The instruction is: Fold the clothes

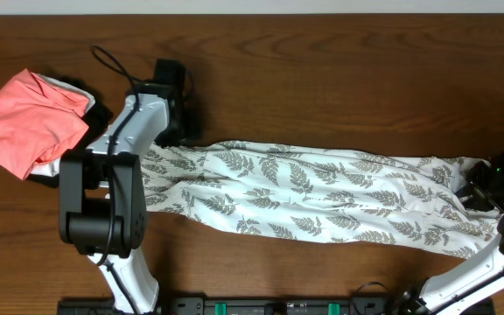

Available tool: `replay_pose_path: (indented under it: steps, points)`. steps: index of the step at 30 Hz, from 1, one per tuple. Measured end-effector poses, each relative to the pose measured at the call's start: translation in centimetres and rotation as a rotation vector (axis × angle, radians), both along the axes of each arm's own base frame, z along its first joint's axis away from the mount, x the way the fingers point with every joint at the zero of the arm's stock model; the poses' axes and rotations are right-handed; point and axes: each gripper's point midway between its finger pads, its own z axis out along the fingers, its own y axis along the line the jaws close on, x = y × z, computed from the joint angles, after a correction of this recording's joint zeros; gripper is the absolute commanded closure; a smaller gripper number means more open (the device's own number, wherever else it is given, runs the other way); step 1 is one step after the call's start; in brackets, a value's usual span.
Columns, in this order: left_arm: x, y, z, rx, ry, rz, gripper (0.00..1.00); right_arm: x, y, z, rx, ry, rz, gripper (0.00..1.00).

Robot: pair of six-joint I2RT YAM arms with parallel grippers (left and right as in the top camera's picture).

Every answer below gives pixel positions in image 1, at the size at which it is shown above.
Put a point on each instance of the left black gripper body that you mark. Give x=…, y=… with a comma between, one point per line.
x=187, y=128

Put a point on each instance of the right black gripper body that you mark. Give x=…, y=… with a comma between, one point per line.
x=498, y=188

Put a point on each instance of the black garment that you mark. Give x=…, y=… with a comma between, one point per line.
x=96, y=117

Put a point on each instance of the pink garment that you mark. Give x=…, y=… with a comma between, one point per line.
x=40, y=119

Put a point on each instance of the white fern print dress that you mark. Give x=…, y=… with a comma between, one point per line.
x=316, y=195

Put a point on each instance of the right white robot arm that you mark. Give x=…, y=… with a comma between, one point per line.
x=478, y=277

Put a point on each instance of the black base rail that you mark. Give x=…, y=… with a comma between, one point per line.
x=370, y=304

